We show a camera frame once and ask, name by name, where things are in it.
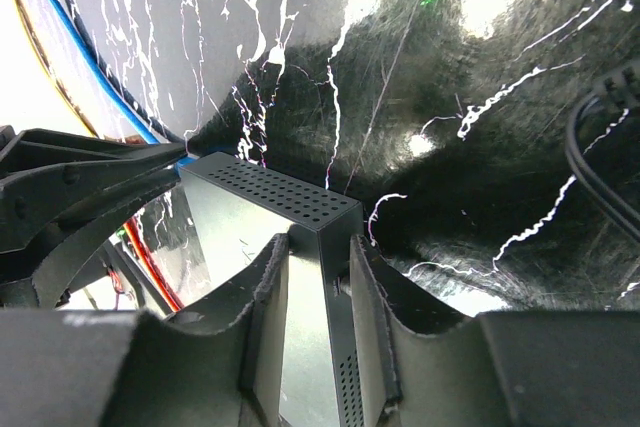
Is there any black network switch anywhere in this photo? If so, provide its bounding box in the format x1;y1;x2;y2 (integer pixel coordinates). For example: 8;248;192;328
181;153;365;426

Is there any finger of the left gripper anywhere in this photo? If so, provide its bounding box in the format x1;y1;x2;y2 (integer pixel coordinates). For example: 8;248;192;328
1;126;186;252
1;168;179;307

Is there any black power adapter with cord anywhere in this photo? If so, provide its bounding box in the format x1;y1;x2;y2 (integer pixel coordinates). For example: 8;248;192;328
564;58;639;241

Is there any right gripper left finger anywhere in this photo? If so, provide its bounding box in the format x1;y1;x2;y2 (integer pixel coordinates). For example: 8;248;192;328
1;233;289;426

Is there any red ethernet cable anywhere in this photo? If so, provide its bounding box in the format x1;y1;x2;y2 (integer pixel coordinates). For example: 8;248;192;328
122;219;184;312

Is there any blue ethernet cable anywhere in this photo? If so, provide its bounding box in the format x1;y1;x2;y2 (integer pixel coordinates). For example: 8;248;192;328
19;0;199;173

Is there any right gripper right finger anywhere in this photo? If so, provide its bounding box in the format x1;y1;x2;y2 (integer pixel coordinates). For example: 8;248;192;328
349;235;639;426

